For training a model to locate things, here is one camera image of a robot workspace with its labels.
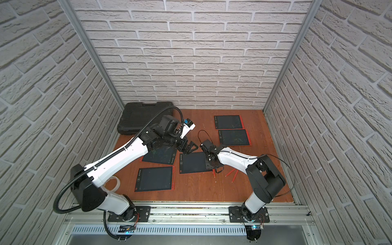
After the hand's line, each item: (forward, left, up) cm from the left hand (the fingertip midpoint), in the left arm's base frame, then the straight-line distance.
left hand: (195, 141), depth 74 cm
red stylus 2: (-7, -21, -22) cm, 31 cm away
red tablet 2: (0, +1, -25) cm, 25 cm away
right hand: (-2, -12, -21) cm, 24 cm away
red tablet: (+32, -25, -23) cm, 46 cm away
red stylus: (-11, -10, -10) cm, 18 cm away
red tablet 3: (+3, +18, -23) cm, 29 cm away
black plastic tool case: (+32, +43, -17) cm, 56 cm away
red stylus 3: (-10, -23, -22) cm, 34 cm away
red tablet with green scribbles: (+18, -27, -22) cm, 39 cm away
